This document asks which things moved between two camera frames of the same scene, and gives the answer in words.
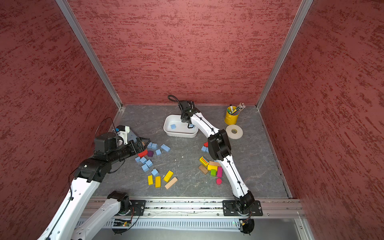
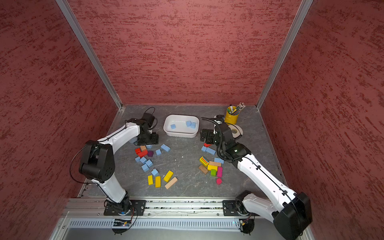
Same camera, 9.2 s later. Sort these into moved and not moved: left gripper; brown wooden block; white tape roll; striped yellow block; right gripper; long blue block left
Moved: left gripper; right gripper
Not moved: long blue block left; striped yellow block; white tape roll; brown wooden block
